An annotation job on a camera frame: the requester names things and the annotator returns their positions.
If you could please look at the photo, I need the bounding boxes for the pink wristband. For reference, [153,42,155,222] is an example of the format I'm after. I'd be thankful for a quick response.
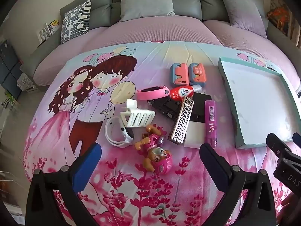
[136,86,170,101]

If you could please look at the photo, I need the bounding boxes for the light grey cushion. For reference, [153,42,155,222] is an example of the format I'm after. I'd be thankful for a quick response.
[120,0,175,22]

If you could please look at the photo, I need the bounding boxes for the teal rimmed white tray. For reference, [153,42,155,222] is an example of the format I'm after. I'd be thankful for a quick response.
[218,57,300,149]

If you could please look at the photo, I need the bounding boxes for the black power adapter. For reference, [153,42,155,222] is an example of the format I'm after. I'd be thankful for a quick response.
[190,93,212,123]

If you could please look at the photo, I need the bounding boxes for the white smart watch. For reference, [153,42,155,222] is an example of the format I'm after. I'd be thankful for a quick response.
[105,116,134,148]

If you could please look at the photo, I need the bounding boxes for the orange decorated bag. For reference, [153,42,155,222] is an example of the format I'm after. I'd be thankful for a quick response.
[267,5,289,36]

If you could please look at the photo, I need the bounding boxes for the books beside sofa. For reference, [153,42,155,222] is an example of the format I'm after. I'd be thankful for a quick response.
[37,19,60,43]

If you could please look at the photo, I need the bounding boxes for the grey purple cushion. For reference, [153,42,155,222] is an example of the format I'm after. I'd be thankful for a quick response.
[223,0,267,39]

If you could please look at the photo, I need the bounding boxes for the grey green sofa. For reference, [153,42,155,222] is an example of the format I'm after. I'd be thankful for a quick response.
[20,0,300,90]

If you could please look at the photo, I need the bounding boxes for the dark blue cabinet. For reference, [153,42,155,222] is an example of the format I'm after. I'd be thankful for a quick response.
[0,40,22,99]

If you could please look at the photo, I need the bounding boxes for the black white patterned cushion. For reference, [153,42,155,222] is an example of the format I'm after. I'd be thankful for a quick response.
[60,0,92,44]

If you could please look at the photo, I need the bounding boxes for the black toy car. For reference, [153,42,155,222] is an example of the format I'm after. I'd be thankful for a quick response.
[147,96,181,120]

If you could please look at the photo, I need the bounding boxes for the red white glue bottle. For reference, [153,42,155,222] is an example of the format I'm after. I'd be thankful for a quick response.
[170,85,203,101]

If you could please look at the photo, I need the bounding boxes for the right hand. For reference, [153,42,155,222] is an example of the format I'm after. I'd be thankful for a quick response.
[277,192,300,225]

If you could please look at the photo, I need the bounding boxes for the white power adapter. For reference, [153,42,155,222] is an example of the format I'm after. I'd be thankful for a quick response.
[184,121,206,149]

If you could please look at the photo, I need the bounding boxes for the gold black patterned lighter box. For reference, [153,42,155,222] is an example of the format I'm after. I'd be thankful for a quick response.
[168,96,194,144]

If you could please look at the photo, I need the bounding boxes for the coral blue holder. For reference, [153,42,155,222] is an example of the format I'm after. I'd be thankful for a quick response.
[169,63,189,86]
[188,63,207,87]

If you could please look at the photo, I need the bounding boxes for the pink pup toy figure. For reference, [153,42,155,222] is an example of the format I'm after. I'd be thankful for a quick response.
[134,124,173,174]

